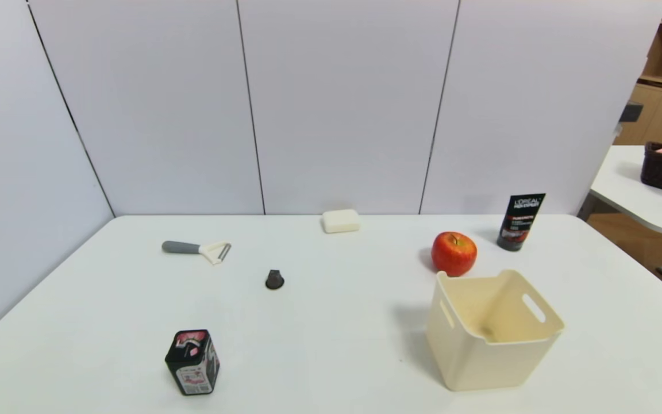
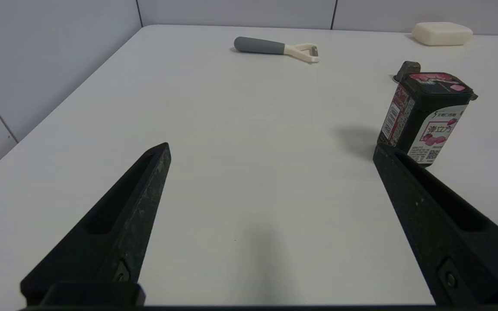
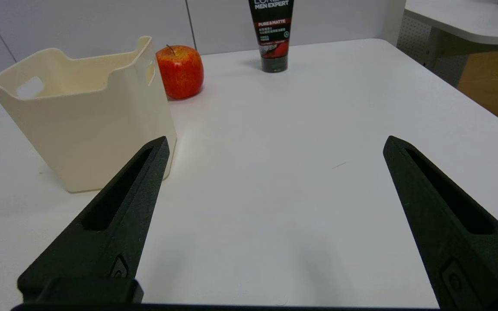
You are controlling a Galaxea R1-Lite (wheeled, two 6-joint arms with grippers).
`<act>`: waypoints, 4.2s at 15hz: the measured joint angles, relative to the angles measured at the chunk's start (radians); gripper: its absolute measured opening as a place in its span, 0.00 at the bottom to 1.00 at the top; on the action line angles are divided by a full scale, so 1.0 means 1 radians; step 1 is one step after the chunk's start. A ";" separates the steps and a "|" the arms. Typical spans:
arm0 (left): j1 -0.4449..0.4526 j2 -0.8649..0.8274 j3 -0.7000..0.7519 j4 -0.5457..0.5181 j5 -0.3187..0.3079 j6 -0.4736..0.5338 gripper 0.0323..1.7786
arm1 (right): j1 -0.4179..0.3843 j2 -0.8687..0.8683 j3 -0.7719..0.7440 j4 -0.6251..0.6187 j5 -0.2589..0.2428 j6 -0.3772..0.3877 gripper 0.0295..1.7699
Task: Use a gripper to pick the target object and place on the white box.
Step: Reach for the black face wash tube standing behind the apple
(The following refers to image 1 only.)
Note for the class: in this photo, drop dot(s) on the black L'Oreal cosmetic tube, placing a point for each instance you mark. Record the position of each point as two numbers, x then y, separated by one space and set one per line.
519 221

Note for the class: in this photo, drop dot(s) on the cream plastic storage box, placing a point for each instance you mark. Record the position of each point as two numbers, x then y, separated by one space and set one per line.
480 359

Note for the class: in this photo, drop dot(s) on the white soap bar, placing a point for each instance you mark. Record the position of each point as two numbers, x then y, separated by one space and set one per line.
341 221

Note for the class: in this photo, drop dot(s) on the small dark cone cap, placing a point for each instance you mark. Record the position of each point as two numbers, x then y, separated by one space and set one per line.
274 280

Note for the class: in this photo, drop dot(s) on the red apple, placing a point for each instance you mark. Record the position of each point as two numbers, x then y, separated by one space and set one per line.
453 254

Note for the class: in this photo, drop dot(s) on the black tin with pink print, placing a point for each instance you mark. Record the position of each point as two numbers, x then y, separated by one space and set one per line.
193 368

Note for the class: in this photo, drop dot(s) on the black wall panel clamp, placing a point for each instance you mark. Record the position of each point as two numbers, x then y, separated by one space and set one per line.
631 111

